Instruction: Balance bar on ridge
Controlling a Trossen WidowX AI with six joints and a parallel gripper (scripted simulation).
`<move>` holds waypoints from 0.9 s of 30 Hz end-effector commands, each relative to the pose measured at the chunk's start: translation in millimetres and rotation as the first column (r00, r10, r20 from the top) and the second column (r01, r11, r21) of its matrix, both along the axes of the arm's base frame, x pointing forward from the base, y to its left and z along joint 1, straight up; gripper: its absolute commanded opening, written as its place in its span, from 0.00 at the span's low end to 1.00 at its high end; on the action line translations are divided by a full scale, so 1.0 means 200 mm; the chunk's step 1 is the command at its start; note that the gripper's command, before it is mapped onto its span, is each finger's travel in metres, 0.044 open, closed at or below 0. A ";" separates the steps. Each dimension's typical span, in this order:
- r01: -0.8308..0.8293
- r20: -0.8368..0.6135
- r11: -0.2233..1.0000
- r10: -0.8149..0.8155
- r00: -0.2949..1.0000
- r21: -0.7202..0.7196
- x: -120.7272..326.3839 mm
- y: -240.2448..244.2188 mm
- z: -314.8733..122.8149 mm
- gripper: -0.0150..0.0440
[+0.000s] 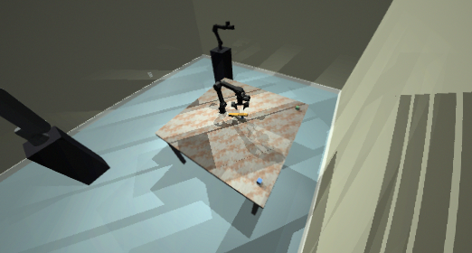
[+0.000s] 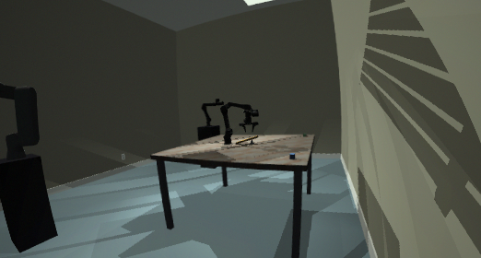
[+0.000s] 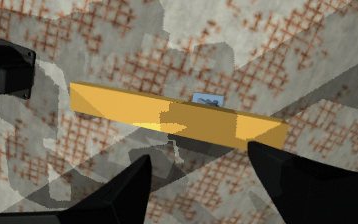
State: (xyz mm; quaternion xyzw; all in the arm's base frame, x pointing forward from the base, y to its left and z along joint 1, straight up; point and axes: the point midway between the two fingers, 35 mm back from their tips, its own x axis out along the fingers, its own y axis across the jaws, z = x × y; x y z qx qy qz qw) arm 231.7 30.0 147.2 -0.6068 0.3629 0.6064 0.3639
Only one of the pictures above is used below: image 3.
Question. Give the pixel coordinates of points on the yellow bar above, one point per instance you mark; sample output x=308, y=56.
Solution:
x=218, y=125

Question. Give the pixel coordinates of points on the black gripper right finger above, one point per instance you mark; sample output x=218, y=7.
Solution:
x=305, y=191

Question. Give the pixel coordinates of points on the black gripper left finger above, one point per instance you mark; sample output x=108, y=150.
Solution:
x=122, y=200

